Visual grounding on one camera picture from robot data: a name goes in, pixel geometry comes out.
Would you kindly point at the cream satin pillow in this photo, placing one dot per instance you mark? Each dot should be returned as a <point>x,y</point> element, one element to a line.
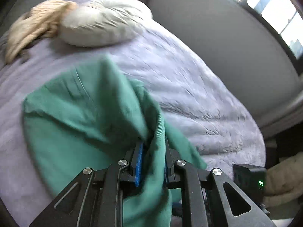
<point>99,23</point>

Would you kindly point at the green work shirt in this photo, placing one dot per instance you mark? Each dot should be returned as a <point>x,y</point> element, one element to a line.
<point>90,116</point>

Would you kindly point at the window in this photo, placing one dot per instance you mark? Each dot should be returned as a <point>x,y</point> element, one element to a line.
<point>284,18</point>

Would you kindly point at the lavender plush bedspread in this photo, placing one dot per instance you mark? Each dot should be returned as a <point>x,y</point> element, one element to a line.
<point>192,99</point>

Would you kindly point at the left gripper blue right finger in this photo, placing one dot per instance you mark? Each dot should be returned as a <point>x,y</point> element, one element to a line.
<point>210,198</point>

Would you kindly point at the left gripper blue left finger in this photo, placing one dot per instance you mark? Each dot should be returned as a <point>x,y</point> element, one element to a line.
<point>95,198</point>

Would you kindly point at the beige crumpled blanket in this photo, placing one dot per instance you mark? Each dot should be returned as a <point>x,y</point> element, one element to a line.
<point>41,20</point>

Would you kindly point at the black right gripper camera box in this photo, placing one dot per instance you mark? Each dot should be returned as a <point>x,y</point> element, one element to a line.
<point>252,180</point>

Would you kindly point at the cream fluffy rug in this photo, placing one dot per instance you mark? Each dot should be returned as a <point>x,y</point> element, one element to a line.
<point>284,181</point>

